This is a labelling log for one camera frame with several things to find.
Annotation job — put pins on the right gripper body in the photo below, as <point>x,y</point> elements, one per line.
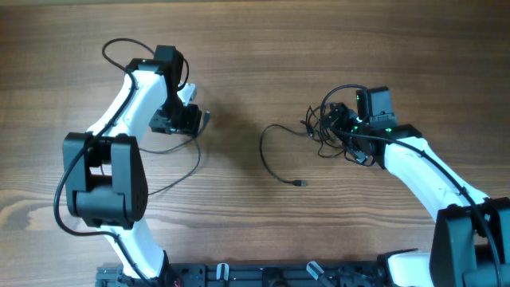
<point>348,119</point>

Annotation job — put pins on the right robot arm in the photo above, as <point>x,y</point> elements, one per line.
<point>470,245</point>

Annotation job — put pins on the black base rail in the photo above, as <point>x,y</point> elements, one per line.
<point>349,273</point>

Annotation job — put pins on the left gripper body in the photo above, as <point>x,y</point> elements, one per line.
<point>178,119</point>

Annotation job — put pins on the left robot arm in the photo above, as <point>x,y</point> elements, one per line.
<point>104,181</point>

